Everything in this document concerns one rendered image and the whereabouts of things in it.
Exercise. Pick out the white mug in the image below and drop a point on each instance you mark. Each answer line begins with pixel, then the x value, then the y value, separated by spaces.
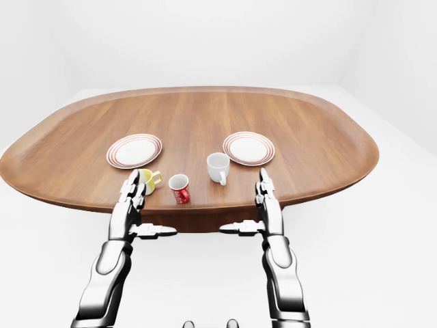
pixel 218 167

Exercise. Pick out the small dark rounded shape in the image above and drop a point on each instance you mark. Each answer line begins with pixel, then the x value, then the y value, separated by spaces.
pixel 233 324
pixel 188 324

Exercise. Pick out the white plate with red rings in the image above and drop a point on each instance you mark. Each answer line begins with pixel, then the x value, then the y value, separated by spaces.
pixel 249 148
pixel 134 151

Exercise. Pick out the red mug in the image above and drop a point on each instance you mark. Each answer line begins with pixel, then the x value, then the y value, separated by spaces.
pixel 179 189

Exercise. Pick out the yellow mug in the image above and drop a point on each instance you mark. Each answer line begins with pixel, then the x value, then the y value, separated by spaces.
pixel 152 180

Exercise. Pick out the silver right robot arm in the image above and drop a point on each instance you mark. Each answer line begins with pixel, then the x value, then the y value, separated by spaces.
pixel 285 283

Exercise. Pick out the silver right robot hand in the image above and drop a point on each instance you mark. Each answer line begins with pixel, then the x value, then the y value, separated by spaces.
pixel 273 218

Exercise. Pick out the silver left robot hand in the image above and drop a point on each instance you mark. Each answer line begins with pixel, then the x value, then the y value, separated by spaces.
pixel 121 218

